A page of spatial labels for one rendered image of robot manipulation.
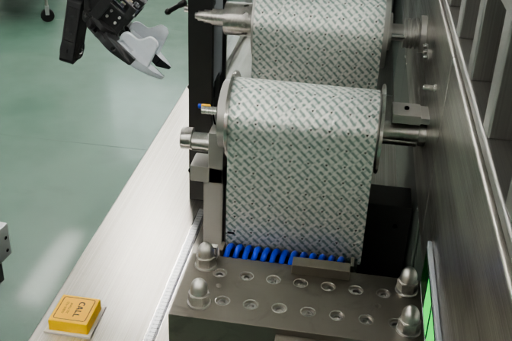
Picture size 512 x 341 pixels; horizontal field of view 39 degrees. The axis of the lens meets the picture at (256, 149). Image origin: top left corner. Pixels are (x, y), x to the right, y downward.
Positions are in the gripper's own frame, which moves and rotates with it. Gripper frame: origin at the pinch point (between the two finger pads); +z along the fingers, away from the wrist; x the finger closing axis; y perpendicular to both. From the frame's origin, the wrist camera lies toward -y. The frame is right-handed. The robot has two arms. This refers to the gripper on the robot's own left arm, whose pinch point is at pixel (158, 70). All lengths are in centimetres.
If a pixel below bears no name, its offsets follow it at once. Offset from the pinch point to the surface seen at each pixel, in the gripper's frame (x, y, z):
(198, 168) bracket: 2.0, -10.4, 17.1
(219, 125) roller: -4.4, 2.3, 13.0
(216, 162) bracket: 2.1, -7.0, 18.5
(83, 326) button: -19.0, -35.9, 19.1
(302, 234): -5.2, -2.4, 36.3
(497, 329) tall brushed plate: -62, 36, 29
